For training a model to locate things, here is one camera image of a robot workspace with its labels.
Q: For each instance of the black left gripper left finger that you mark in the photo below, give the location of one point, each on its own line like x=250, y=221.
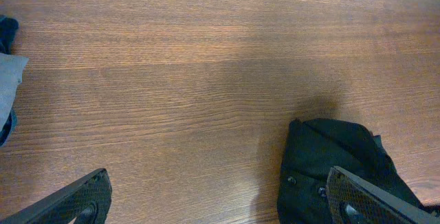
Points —
x=87, y=200

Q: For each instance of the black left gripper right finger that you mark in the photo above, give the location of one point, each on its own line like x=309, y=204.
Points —
x=354, y=200

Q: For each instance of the black t-shirt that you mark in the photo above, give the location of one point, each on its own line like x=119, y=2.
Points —
x=312, y=148

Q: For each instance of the grey folded garment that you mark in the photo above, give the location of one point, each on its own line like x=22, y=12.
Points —
x=11, y=77

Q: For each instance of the dark navy folded garment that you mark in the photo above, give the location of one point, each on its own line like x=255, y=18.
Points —
x=9, y=27

